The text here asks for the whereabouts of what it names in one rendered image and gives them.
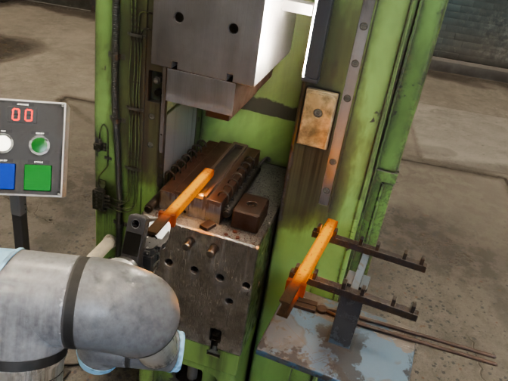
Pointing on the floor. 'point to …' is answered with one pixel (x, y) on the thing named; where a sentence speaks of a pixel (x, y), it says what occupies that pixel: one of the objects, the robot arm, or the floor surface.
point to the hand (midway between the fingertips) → (163, 221)
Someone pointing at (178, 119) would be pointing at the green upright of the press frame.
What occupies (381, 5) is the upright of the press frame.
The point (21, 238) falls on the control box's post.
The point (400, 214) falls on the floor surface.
